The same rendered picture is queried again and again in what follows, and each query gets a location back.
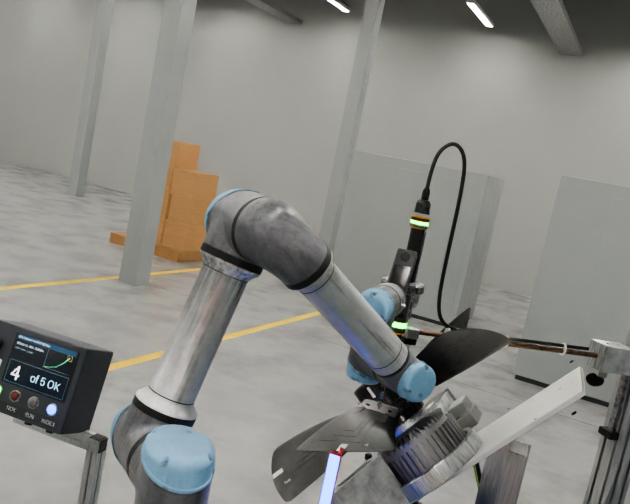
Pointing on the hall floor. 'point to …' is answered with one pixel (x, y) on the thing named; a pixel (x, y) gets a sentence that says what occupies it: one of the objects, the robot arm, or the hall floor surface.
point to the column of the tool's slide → (617, 484)
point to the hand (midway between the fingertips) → (409, 281)
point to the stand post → (516, 455)
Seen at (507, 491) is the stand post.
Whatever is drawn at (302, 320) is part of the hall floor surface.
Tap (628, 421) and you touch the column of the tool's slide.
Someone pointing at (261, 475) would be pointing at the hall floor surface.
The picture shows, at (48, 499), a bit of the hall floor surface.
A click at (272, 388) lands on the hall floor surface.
